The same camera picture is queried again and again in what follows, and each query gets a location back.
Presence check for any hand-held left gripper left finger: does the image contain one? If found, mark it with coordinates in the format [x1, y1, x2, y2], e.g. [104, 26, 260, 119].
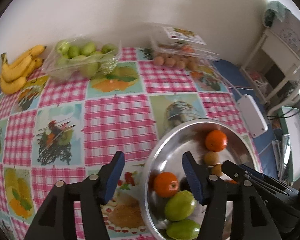
[24, 151, 125, 240]

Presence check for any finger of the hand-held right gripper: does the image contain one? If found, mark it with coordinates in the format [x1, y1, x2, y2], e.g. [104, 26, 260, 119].
[221, 160, 299, 198]

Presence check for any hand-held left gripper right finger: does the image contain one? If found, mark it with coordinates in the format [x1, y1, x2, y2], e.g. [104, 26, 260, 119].
[182, 151, 280, 240]

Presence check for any dark purple plum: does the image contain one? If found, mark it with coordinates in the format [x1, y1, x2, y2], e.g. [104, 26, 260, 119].
[179, 177, 192, 192]

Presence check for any small brown longan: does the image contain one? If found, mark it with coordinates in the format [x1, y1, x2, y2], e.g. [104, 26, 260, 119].
[211, 163, 224, 177]

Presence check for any large brown longan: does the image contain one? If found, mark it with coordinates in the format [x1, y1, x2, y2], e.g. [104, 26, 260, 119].
[204, 151, 220, 166]

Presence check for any green mango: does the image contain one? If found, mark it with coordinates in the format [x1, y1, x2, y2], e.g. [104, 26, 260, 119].
[166, 219, 201, 240]
[164, 190, 197, 222]

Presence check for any round metal plate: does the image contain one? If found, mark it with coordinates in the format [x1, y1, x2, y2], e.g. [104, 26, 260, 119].
[144, 118, 259, 240]

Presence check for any pile of small green fruits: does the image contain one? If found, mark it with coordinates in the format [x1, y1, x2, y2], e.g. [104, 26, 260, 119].
[55, 40, 118, 77]

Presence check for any pink checkered printed tablecloth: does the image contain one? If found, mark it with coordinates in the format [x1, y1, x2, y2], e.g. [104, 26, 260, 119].
[0, 46, 260, 240]

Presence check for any white power strip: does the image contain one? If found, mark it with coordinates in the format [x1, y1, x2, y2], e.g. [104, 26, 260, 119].
[237, 94, 269, 138]

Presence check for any pile of brown longans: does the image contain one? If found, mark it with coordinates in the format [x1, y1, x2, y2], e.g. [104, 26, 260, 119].
[154, 52, 199, 70]

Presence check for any bag of green apples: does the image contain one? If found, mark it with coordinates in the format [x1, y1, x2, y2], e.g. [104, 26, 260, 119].
[41, 38, 123, 82]

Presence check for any white shelf unit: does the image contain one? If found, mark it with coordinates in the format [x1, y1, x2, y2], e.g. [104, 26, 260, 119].
[240, 12, 300, 115]

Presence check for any yellow banana bunch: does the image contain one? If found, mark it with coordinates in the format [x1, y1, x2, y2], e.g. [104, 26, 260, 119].
[0, 45, 47, 95]

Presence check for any clear plastic lidded box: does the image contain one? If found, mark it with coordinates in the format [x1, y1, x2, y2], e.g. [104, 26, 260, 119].
[146, 22, 220, 70]

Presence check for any green towel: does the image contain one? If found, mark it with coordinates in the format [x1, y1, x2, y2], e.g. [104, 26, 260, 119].
[264, 1, 293, 27]

